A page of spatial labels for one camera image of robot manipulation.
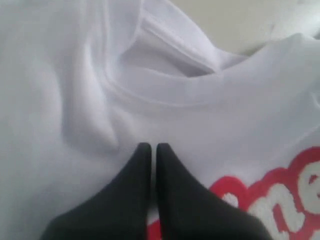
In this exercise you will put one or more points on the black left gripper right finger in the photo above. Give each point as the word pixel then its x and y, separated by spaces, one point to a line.
pixel 189 211

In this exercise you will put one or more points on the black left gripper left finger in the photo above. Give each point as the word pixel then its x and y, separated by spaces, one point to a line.
pixel 118 212

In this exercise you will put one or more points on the white t-shirt red Chinese logo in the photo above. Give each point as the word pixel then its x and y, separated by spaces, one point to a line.
pixel 83 82

